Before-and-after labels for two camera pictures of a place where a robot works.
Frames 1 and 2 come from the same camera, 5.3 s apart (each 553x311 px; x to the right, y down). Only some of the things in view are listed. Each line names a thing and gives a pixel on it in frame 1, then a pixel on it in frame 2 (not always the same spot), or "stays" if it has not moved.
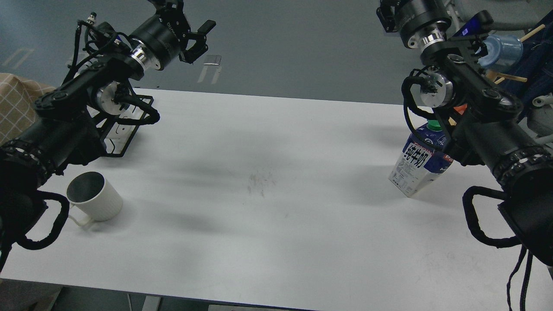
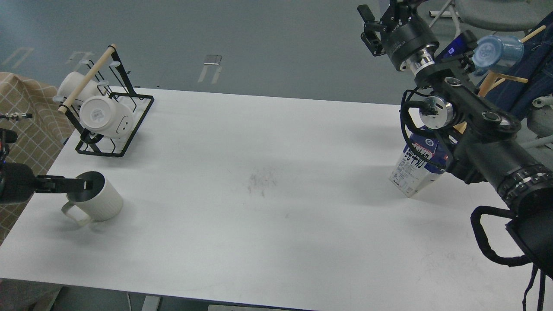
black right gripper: (414, 20) -> (405, 32)
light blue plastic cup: (504, 51) stays
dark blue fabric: (536, 66) stays
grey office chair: (506, 14) stays
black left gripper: (163, 33) -> (56, 184)
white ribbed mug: (92, 198) stays
